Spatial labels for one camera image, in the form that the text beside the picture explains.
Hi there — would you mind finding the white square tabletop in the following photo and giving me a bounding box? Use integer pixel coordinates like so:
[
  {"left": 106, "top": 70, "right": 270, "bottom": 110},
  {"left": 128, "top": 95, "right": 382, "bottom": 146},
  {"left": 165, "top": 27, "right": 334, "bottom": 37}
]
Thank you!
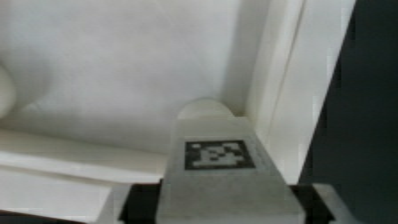
[{"left": 0, "top": 0, "right": 355, "bottom": 224}]

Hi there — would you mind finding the white leg with tag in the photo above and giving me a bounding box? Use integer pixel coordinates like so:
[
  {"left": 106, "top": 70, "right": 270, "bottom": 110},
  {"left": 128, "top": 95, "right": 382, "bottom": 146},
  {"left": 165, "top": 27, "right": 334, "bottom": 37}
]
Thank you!
[{"left": 156, "top": 99, "right": 305, "bottom": 224}]

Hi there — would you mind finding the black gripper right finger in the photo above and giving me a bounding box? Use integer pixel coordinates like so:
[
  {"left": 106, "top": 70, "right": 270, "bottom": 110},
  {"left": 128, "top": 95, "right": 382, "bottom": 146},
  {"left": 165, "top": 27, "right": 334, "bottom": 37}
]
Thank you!
[{"left": 288, "top": 182, "right": 360, "bottom": 224}]

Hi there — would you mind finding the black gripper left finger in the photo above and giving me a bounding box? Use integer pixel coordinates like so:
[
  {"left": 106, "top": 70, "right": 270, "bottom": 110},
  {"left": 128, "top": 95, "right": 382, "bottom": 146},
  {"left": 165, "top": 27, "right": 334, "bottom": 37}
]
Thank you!
[{"left": 103, "top": 183, "right": 160, "bottom": 224}]

